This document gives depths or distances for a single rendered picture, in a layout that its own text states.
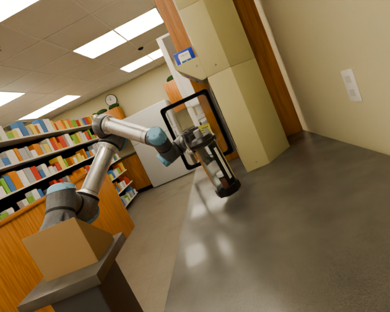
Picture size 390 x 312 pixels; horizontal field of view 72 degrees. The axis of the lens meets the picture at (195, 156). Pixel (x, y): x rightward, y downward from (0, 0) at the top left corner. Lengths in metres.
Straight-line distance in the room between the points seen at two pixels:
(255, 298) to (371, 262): 0.21
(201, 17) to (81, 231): 0.99
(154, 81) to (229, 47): 5.73
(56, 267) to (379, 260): 1.04
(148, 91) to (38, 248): 6.03
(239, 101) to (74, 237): 0.87
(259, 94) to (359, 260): 0.92
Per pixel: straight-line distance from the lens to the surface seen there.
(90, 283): 1.07
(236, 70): 1.26
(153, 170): 6.45
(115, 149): 1.46
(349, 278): 0.56
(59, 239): 1.16
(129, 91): 7.09
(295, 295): 0.55
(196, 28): 1.26
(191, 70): 1.23
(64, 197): 1.24
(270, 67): 1.64
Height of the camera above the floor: 1.30
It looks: 9 degrees down
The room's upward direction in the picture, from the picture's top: 25 degrees counter-clockwise
